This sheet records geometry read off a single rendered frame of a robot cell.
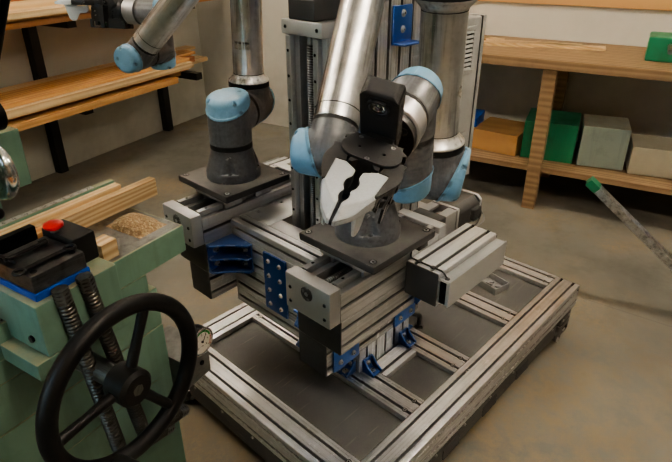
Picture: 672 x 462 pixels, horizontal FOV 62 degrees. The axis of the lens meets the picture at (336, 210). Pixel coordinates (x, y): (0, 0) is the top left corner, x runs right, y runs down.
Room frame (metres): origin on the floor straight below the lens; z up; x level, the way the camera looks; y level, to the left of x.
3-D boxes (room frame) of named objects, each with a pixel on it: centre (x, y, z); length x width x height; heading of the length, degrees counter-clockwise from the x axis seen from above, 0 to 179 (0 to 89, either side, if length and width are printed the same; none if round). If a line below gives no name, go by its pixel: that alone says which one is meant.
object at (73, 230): (0.74, 0.44, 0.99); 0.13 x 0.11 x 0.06; 149
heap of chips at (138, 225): (1.00, 0.40, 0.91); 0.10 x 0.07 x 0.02; 59
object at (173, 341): (0.98, 0.35, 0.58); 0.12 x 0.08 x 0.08; 59
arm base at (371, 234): (1.13, -0.07, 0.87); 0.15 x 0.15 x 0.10
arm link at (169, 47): (1.65, 0.51, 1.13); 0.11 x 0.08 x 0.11; 164
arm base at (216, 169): (1.47, 0.29, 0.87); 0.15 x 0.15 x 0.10
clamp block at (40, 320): (0.73, 0.44, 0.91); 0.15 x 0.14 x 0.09; 149
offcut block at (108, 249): (0.88, 0.42, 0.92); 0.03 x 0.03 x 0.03; 60
